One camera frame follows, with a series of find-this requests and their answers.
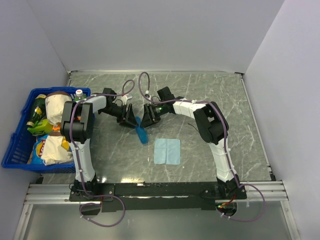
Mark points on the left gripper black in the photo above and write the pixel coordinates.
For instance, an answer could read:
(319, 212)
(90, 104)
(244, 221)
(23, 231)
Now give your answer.
(130, 119)

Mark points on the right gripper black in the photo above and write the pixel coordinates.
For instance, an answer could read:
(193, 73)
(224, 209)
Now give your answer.
(147, 120)

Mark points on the blue translucent glasses case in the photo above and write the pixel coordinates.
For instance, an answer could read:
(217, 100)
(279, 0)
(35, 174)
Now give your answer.
(141, 132)

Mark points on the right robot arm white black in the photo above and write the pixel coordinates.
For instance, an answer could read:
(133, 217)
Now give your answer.
(212, 128)

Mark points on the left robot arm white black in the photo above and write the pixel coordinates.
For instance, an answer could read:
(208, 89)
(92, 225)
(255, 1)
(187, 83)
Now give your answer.
(77, 125)

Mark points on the light blue cleaning cloth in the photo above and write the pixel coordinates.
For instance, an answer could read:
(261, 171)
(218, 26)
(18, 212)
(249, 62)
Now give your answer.
(167, 151)

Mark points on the green bottle white cap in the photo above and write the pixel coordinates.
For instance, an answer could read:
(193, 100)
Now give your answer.
(79, 95)

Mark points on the brown white paper bag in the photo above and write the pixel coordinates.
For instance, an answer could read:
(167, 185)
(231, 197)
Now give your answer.
(54, 106)

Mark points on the lime green snack pack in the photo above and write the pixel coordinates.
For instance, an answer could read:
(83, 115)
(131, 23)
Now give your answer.
(42, 128)

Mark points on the dark green glass bottle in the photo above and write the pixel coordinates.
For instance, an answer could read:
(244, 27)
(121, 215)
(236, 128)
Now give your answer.
(38, 111)

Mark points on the blue yellow chips bag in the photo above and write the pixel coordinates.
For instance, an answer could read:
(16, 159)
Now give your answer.
(35, 157)

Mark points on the blue plastic basket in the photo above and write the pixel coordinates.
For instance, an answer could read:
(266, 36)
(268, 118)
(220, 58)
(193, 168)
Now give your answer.
(22, 141)

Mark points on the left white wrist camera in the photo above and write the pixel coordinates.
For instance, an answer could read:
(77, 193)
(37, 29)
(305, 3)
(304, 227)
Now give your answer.
(125, 98)

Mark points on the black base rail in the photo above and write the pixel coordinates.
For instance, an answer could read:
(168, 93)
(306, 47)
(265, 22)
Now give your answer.
(158, 195)

